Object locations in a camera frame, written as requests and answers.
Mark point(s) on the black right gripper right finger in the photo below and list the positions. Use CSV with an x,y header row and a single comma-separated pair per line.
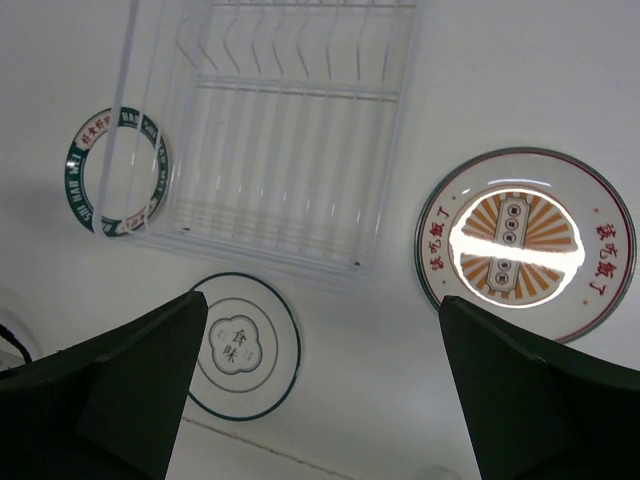
x,y
537,409

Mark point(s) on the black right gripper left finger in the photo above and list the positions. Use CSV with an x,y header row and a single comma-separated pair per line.
x,y
107,408

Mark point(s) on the white plate green line rim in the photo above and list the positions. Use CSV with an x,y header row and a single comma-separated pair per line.
x,y
251,350

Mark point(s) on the orange sunburst red text plate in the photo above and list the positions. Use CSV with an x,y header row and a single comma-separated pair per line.
x,y
534,236

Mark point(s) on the green rimmed text plate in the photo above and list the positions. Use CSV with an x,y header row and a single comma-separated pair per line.
x,y
76,162

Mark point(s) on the white wire dish rack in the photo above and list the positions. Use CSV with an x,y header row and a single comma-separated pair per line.
x,y
258,133

